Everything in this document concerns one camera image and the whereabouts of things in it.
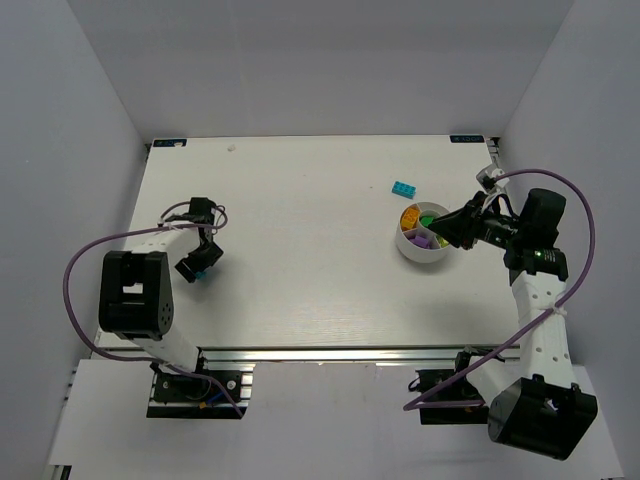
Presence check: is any green lego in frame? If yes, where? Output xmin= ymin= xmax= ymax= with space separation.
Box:
xmin=417 ymin=215 xmax=438 ymax=229

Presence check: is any purple lego brick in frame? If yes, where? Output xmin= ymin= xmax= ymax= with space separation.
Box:
xmin=409 ymin=235 xmax=437 ymax=250

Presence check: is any orange long lego brick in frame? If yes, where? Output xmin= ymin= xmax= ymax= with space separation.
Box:
xmin=400 ymin=207 xmax=420 ymax=231

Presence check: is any lime lego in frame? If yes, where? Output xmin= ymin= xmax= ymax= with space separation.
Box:
xmin=436 ymin=236 xmax=449 ymax=248

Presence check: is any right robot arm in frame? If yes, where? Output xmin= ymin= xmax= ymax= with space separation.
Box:
xmin=430 ymin=189 xmax=598 ymax=460

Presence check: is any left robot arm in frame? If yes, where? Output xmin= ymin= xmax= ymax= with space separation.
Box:
xmin=99 ymin=197 xmax=228 ymax=373

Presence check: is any white divided round container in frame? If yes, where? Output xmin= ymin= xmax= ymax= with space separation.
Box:
xmin=395 ymin=202 xmax=453 ymax=264

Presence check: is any cyan long lego brick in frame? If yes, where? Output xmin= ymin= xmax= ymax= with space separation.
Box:
xmin=391 ymin=181 xmax=416 ymax=199

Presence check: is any left corner blue label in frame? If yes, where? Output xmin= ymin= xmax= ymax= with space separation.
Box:
xmin=152 ymin=138 xmax=187 ymax=148

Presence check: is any corner blue label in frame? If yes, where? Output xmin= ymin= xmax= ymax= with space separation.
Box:
xmin=152 ymin=138 xmax=187 ymax=148
xmin=449 ymin=135 xmax=485 ymax=144

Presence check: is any right corner blue label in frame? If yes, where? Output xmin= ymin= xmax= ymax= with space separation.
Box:
xmin=449 ymin=135 xmax=485 ymax=144

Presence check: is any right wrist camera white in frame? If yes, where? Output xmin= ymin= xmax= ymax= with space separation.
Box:
xmin=476 ymin=163 xmax=509 ymax=196

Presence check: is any aluminium table rail front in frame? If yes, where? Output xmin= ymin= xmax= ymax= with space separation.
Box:
xmin=89 ymin=344 xmax=521 ymax=366

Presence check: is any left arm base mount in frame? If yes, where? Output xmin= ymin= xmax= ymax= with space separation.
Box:
xmin=146 ymin=358 xmax=254 ymax=420

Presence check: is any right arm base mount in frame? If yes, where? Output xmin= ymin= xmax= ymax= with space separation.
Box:
xmin=404 ymin=346 xmax=509 ymax=430

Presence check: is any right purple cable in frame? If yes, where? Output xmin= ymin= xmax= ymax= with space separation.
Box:
xmin=402 ymin=168 xmax=597 ymax=412

